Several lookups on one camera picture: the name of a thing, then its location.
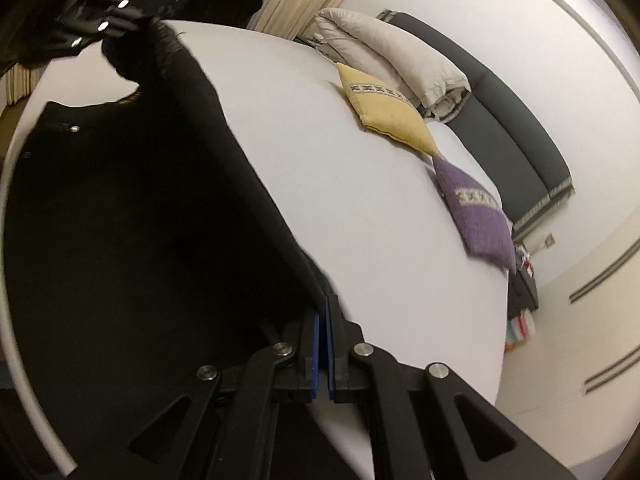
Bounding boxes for black denim pants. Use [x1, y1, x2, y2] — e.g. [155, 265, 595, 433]
[2, 18, 343, 479]

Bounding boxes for white mattress bed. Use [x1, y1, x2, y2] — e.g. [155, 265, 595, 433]
[0, 19, 512, 476]

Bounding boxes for dark bedside table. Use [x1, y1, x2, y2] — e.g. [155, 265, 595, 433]
[506, 245, 539, 321]

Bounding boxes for white wardrobe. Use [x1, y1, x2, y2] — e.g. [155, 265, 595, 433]
[497, 212, 639, 479]

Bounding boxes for purple cushion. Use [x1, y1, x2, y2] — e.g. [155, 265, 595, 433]
[433, 157, 516, 273]

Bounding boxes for dark grey headboard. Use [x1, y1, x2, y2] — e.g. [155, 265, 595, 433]
[378, 10, 575, 240]

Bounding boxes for yellow cushion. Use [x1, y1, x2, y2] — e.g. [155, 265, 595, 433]
[334, 63, 442, 157]

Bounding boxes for folded beige duvet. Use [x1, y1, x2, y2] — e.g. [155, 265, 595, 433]
[314, 8, 472, 122]

